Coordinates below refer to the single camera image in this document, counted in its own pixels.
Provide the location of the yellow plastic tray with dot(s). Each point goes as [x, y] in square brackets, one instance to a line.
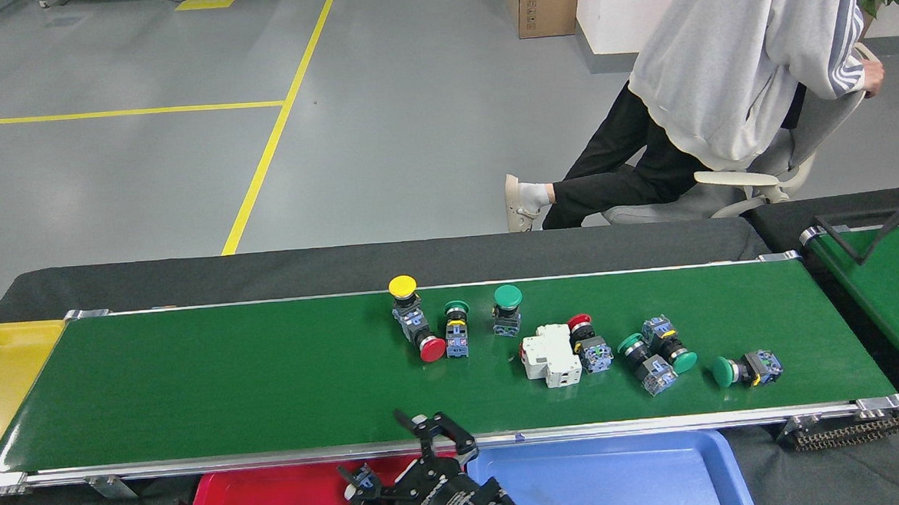
[2, 384]

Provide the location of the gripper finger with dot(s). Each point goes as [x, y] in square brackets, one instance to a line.
[393, 498]
[444, 441]

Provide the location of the long green conveyor belt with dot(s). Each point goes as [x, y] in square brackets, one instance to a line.
[195, 389]

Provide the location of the cardboard box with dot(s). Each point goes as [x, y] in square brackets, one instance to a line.
[548, 5]

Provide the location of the green yellow-ringed button switch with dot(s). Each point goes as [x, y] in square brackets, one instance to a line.
[457, 340]

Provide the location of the person's right hand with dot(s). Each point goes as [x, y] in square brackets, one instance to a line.
[873, 76]

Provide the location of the person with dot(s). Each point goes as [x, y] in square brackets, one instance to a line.
[716, 54]

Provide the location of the blue plastic tray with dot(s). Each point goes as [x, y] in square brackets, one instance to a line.
[623, 482]

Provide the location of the yellow push button switch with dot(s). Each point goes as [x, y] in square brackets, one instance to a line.
[403, 286]

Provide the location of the green push button switch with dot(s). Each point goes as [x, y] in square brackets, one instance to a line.
[661, 334]
[763, 367]
[507, 296]
[656, 376]

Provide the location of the white circuit breaker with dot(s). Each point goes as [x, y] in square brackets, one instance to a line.
[551, 359]

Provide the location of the narrow green conveyor belt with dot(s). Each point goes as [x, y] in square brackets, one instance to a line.
[898, 298]

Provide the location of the grey office chair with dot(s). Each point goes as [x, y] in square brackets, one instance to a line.
[820, 133]

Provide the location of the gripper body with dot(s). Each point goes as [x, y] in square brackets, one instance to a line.
[447, 503]

